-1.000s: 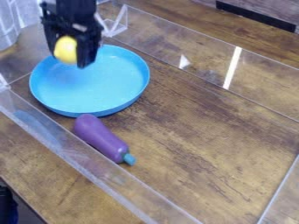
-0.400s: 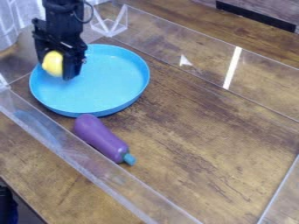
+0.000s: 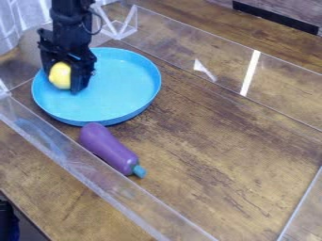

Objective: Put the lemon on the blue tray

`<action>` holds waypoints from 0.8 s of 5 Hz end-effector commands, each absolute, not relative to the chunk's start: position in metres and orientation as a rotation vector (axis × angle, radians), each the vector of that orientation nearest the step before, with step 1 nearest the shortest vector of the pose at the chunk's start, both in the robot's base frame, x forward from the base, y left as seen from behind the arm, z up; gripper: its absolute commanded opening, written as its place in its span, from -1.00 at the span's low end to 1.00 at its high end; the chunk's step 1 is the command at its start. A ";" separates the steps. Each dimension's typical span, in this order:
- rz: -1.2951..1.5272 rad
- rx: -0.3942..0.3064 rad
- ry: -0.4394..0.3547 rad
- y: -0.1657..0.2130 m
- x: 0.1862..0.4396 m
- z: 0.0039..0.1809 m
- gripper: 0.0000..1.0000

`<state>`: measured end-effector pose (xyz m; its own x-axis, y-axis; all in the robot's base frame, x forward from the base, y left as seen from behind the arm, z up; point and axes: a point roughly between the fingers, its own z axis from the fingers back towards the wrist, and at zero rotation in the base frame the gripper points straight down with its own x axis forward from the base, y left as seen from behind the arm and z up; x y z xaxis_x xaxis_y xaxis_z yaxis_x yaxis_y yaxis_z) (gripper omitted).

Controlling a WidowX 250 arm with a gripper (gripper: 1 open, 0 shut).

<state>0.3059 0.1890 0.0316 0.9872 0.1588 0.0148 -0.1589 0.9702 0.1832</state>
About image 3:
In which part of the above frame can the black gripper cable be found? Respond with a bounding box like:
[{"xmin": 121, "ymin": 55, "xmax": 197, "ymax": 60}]
[{"xmin": 80, "ymin": 8, "xmax": 104, "ymax": 36}]

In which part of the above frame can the purple toy eggplant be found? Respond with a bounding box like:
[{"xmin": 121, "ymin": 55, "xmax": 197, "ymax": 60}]
[{"xmin": 78, "ymin": 122, "xmax": 147, "ymax": 178}]

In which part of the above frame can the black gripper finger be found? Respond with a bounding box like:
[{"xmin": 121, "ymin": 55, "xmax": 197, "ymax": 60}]
[
  {"xmin": 40, "ymin": 47, "xmax": 60, "ymax": 74},
  {"xmin": 70, "ymin": 60, "xmax": 96, "ymax": 94}
]

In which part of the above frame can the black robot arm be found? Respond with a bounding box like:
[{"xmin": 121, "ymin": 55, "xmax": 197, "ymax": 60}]
[{"xmin": 37, "ymin": 0, "xmax": 96, "ymax": 94}]

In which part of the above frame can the yellow toy lemon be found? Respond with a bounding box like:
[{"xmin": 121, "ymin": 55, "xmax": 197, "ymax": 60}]
[{"xmin": 48, "ymin": 62, "xmax": 72, "ymax": 89}]

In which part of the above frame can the blue round tray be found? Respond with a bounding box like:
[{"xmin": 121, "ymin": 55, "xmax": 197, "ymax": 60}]
[{"xmin": 32, "ymin": 47, "xmax": 161, "ymax": 126}]

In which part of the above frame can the clear acrylic enclosure wall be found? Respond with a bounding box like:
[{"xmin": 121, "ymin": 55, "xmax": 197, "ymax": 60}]
[{"xmin": 0, "ymin": 0, "xmax": 322, "ymax": 241}]

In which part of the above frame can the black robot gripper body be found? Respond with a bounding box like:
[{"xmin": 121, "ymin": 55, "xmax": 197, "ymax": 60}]
[{"xmin": 37, "ymin": 13, "xmax": 96, "ymax": 63}]

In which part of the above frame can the white patterned curtain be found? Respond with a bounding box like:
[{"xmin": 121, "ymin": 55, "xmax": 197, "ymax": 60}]
[{"xmin": 0, "ymin": 0, "xmax": 116, "ymax": 56}]

